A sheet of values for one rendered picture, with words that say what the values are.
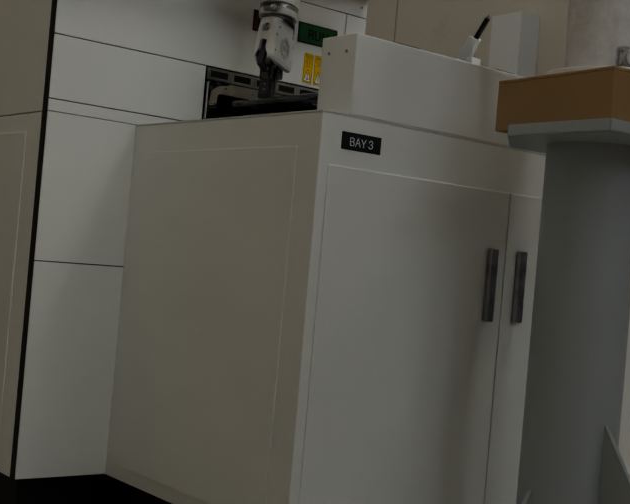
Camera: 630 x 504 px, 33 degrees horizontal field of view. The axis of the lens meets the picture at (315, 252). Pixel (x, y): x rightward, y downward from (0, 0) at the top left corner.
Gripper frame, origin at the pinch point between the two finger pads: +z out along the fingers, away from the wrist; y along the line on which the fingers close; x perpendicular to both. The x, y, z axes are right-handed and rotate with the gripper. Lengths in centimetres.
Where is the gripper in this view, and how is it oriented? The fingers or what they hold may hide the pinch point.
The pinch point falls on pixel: (266, 90)
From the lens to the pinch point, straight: 234.7
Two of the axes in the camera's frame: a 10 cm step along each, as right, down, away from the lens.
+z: -1.4, 9.8, -1.3
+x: -9.1, -0.8, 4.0
